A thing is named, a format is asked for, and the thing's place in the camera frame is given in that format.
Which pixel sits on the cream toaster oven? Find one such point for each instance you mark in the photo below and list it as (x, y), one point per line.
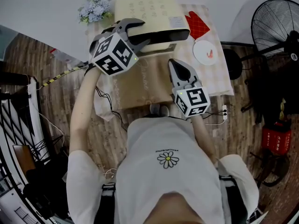
(151, 8)

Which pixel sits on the brown table runner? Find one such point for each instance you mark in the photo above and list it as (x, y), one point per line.
(144, 85)

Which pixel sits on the white power strip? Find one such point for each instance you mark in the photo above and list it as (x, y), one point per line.
(224, 112)

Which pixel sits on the table with checkered cloth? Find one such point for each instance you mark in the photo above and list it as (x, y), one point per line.
(210, 78)

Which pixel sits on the pale blue flower bouquet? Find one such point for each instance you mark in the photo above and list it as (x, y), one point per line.
(94, 9)

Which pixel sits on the grey shoe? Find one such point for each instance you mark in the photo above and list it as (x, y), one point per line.
(158, 109)

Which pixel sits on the person's white daisy t-shirt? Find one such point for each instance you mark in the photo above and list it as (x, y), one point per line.
(168, 183)

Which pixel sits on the black metal rack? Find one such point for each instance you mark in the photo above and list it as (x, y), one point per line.
(14, 78)

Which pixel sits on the red fire equipment box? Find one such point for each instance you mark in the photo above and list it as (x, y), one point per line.
(276, 139)

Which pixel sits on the black office chair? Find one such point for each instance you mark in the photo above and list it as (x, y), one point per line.
(42, 188)

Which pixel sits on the person's face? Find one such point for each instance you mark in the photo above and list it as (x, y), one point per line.
(172, 209)

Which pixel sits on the person's left forearm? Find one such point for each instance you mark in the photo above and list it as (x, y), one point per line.
(79, 115)

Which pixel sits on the yellow black striped floor strip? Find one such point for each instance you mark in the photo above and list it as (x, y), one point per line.
(63, 74)

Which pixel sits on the brown wooden board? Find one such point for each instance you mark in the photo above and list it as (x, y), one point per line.
(23, 160)

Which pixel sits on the white round plate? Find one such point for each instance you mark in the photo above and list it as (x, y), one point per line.
(205, 52)

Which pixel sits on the black floor fan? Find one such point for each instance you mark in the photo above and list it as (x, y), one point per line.
(292, 43)

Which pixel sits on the red quilted oven mitt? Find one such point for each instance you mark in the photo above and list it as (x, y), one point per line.
(197, 25)

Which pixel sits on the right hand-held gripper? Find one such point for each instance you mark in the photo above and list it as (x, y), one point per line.
(192, 99)

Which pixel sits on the clear plastic bag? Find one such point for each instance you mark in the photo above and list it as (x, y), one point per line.
(65, 57)

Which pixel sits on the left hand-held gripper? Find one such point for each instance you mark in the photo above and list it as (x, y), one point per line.
(112, 55)

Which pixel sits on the person's right forearm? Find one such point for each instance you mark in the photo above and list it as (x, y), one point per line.
(203, 136)

